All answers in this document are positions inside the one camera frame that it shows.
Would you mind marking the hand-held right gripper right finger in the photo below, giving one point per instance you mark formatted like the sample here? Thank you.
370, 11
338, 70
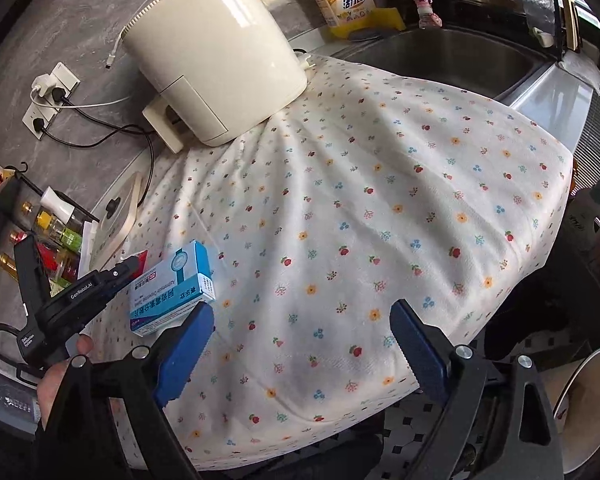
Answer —
420, 350

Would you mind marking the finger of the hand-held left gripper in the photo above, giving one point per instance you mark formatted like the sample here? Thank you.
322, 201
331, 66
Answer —
127, 272

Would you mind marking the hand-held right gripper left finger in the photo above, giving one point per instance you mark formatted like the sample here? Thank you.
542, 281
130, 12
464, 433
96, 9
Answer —
185, 355

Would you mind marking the blue white medicine box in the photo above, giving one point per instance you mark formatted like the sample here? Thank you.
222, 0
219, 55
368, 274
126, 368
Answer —
175, 285

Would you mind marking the white round bin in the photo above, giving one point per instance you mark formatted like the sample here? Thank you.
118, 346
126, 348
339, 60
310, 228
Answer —
587, 410

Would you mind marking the person's left hand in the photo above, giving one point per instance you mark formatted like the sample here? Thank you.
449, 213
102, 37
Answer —
50, 385

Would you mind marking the cream square lid black knob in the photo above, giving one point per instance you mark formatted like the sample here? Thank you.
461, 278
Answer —
125, 200

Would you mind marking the white cap seasoning bottle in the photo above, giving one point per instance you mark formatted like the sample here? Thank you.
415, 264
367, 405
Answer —
60, 202

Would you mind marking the grey appliance control panel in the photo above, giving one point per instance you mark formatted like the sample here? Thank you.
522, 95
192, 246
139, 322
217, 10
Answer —
7, 395

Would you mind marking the floral white tablecloth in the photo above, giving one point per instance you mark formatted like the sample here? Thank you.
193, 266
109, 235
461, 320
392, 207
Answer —
355, 185

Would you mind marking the cream air fryer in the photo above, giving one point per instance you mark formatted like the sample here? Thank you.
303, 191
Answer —
215, 45

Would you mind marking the steel sink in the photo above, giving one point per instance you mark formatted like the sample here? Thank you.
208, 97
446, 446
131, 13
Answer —
455, 60

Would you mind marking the white paper towel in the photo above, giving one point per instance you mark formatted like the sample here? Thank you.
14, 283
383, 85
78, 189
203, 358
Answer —
582, 72

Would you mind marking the clear bottle pink contents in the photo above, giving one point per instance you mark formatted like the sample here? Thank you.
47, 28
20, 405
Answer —
426, 7

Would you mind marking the white wall socket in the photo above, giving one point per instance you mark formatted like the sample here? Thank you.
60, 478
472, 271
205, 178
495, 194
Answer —
32, 120
65, 77

